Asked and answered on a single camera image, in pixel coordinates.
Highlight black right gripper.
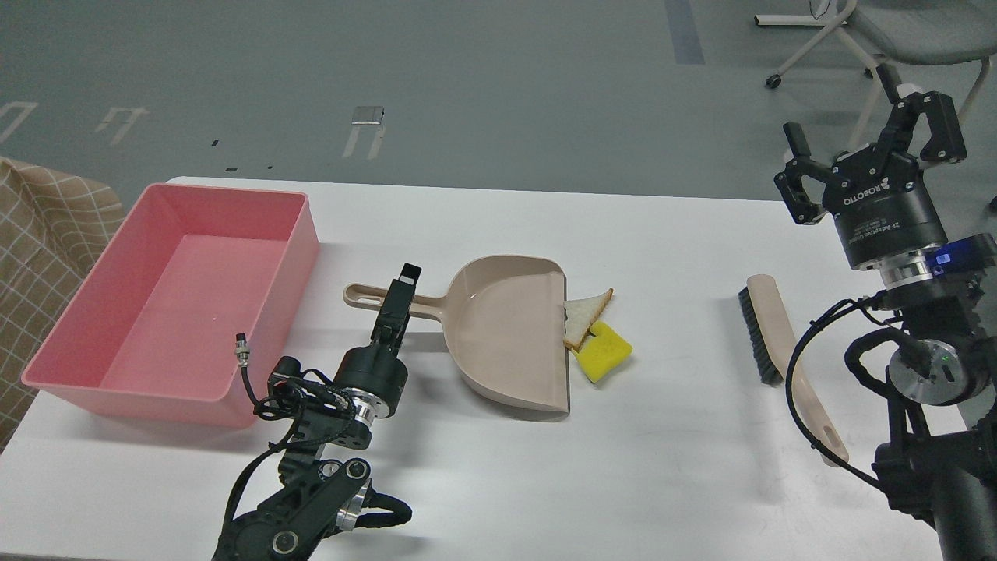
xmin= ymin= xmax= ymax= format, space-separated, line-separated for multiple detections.
xmin=773 ymin=63 xmax=967 ymax=270

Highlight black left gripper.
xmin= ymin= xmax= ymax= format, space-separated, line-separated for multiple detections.
xmin=334 ymin=263 xmax=421 ymax=418

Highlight beige plastic dustpan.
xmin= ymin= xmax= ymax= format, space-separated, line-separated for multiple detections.
xmin=343 ymin=255 xmax=572 ymax=414

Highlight triangular bread slice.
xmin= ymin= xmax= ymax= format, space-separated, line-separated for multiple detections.
xmin=562 ymin=288 xmax=614 ymax=351

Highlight beige hand brush black bristles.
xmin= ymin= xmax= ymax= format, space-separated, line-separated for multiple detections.
xmin=738 ymin=274 xmax=850 ymax=460

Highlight yellow sponge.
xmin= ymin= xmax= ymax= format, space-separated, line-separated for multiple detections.
xmin=571 ymin=320 xmax=633 ymax=386

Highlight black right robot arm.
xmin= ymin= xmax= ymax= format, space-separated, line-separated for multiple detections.
xmin=773 ymin=63 xmax=996 ymax=560

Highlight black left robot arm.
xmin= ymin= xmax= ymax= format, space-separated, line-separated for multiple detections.
xmin=213 ymin=265 xmax=421 ymax=560

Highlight pink plastic bin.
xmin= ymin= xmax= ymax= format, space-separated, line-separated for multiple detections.
xmin=21 ymin=184 xmax=319 ymax=429

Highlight grey office chair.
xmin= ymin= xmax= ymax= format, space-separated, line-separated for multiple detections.
xmin=765 ymin=1 xmax=996 ymax=150

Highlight silver floor outlet plate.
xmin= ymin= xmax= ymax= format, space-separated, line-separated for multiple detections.
xmin=351 ymin=106 xmax=386 ymax=125

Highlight beige checkered cloth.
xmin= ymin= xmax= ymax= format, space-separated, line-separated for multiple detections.
xmin=1 ymin=157 xmax=125 ymax=448

